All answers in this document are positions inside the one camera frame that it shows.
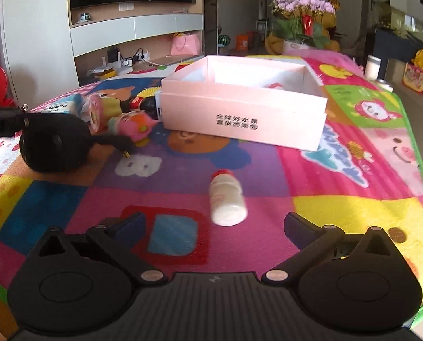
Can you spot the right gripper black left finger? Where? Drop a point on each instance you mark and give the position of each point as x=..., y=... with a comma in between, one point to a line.
x=116, y=242

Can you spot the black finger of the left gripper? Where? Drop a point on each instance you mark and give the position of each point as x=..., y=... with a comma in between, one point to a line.
x=122, y=143

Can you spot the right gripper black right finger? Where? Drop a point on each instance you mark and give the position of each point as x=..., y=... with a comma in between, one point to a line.
x=314, y=244

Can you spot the pink plush doll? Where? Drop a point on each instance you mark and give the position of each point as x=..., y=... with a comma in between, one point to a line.
x=137, y=125

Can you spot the blue white tissue pack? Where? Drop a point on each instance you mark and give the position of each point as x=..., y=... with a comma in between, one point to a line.
x=69, y=104

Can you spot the red black music box toy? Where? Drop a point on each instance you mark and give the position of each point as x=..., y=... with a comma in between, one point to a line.
x=147, y=105

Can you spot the white yogurt drink bottle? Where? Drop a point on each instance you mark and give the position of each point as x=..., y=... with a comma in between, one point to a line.
x=227, y=203

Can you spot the pink yellow round toy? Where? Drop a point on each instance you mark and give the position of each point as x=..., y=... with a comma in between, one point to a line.
x=100, y=109

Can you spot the yellow box on shelf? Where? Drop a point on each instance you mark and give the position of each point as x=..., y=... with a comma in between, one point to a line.
x=102, y=74

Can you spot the white power strip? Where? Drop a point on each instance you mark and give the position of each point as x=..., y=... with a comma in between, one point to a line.
x=136, y=59

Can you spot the colourful cartoon play mat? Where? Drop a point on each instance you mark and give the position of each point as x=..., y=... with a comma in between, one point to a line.
x=367, y=171

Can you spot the pink gift bag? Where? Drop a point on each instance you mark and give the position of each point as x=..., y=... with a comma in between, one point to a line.
x=186, y=44

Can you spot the watermelon ball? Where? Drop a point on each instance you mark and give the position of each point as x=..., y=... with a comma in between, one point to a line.
x=223, y=41

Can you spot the pink cardboard box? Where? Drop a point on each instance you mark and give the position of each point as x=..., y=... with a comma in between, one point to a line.
x=273, y=101

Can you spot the orange shopping bag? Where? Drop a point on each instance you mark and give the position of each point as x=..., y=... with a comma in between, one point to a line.
x=242, y=42

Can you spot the white cylinder humidifier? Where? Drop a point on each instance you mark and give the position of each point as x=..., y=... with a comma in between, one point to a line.
x=372, y=67

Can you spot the red yellow gift bag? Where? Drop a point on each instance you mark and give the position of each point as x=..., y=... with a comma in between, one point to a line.
x=413, y=73

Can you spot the pink orchid flower pot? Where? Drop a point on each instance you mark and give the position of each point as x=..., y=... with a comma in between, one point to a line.
x=302, y=21

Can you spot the white tv wall cabinet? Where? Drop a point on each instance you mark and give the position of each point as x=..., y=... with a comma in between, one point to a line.
x=41, y=39

